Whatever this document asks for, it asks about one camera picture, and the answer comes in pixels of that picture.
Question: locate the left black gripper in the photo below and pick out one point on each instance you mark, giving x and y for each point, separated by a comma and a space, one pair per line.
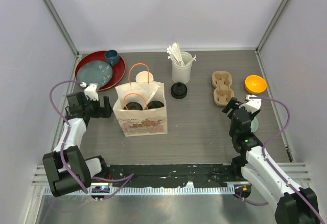
105, 111

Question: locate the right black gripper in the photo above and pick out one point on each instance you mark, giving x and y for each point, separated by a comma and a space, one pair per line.
232, 104

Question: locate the black cup lid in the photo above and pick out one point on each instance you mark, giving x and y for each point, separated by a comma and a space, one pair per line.
155, 104
133, 106

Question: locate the printed kraft paper bag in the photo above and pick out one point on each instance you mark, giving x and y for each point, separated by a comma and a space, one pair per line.
141, 122

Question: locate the brown pulp cup carrier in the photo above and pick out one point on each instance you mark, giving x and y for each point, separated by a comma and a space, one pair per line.
222, 81

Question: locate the stack of white paper cups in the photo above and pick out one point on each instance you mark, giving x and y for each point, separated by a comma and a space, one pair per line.
144, 76

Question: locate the stack of black cup lids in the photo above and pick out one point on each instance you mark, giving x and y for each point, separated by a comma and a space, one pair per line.
179, 90

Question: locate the single white straw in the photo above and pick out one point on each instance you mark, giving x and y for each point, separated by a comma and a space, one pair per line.
152, 95

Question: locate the white straws bundle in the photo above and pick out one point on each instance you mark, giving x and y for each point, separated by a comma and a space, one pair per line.
176, 56

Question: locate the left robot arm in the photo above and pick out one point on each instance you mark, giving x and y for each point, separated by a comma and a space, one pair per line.
66, 169

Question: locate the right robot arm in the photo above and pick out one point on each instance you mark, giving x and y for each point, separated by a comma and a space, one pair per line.
290, 201

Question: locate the pale green ceramic bowl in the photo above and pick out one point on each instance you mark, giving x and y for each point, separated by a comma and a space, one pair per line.
254, 125

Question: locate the orange plastic bowl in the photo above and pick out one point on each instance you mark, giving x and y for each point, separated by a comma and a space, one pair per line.
255, 84

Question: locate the blue-grey ceramic plate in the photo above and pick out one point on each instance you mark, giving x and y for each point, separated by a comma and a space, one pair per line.
95, 72

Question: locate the red round tray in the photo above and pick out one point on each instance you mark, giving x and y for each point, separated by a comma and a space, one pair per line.
118, 69

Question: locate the dark blue ceramic mug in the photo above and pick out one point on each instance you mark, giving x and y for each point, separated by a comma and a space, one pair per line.
112, 57

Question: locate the white cylindrical straw holder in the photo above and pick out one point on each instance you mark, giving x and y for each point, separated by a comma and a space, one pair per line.
182, 73

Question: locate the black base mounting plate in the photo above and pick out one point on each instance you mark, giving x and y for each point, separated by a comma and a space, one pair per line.
175, 175

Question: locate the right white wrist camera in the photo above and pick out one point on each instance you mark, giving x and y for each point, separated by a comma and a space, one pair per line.
253, 103

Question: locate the aluminium frame rail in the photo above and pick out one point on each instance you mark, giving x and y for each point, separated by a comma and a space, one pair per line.
98, 189

